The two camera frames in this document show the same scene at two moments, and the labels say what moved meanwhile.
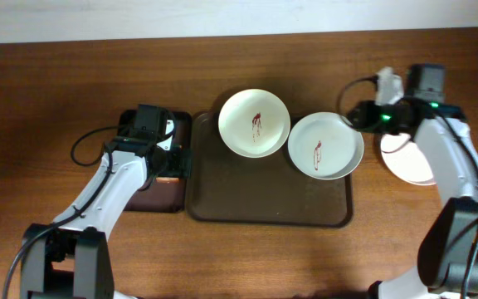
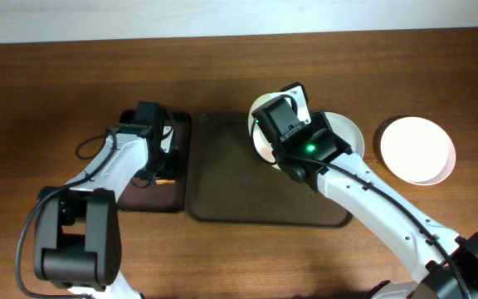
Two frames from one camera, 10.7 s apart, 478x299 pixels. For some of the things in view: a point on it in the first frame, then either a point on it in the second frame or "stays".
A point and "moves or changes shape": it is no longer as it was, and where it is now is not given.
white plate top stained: [254, 123] moves or changes shape
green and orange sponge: [167, 179] stays
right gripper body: [380, 120] → [318, 123]
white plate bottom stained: [407, 159] stays
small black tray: [165, 137] stays
